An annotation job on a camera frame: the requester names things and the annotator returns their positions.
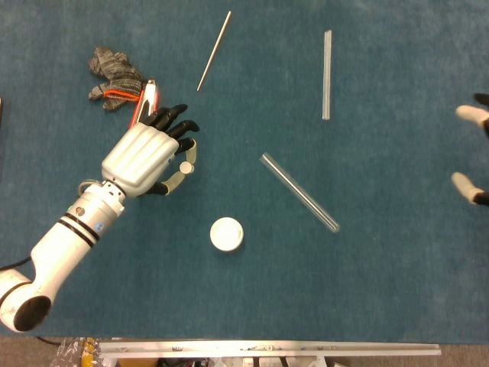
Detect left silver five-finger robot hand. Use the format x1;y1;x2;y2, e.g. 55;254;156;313
101;102;201;198

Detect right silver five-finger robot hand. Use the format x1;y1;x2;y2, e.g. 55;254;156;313
450;93;489;207

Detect wide clear glass test tube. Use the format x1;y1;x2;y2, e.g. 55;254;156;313
259;152;341;233

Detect clear glass rod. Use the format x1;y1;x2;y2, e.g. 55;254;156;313
322;29;333;121

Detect grey knit work glove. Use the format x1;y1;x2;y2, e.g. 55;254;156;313
87;46;148;112

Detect white round lid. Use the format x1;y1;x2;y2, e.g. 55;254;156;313
209;216;245;252

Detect thin pale stirring rod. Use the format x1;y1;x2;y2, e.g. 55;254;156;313
196;10;233;93

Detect blue carpet table cover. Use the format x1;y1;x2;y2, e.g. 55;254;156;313
0;0;489;344

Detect crinkled clear plastic bag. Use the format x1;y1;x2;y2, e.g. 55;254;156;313
53;336;101;367

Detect red-handled metal tongs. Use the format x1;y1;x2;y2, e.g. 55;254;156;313
129;76;161;127

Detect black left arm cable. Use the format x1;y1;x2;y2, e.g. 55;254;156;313
0;255;32;271

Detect aluminium frame rail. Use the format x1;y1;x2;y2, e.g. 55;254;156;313
98;341;442;360

